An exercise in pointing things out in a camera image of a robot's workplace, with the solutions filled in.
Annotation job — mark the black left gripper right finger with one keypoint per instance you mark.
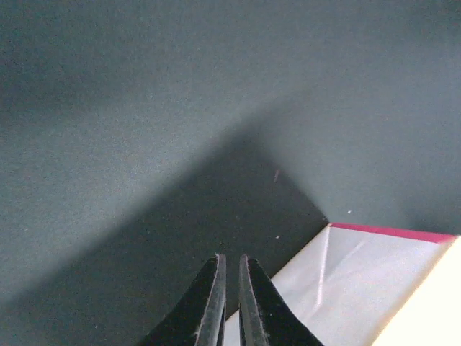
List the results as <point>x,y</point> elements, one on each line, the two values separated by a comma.
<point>264,317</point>

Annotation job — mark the cream cakes paper bag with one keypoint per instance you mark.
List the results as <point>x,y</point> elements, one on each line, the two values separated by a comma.
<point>367,285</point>

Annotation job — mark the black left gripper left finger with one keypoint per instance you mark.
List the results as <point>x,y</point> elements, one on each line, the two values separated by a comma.
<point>199,316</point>

